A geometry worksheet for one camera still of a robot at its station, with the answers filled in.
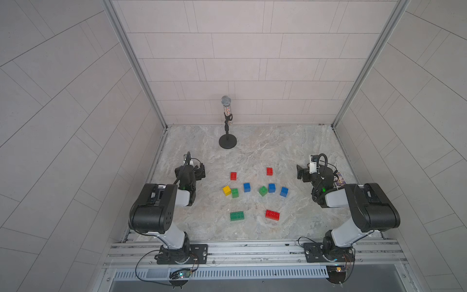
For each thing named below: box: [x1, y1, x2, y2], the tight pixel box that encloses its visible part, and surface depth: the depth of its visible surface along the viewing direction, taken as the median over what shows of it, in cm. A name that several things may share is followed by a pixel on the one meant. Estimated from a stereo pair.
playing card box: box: [336, 172, 346, 187], surface depth 93 cm
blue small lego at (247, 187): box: [243, 182, 252, 193], surface depth 89 cm
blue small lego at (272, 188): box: [268, 183, 276, 193], surface depth 90 cm
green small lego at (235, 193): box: [231, 187, 239, 199], surface depth 88 cm
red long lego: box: [265, 209, 281, 221], surface depth 82 cm
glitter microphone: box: [220, 94, 232, 117], surface depth 88 cm
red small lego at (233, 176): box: [229, 171, 238, 181], surface depth 95 cm
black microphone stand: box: [218, 111, 238, 150], surface depth 109 cm
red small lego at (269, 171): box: [266, 167, 274, 176], surface depth 97 cm
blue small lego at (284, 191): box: [279, 186, 289, 198], surface depth 88 cm
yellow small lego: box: [222, 185, 232, 197], surface depth 88 cm
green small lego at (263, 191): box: [258, 185, 269, 198], surface depth 88 cm
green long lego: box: [229, 211, 245, 222], surface depth 82 cm
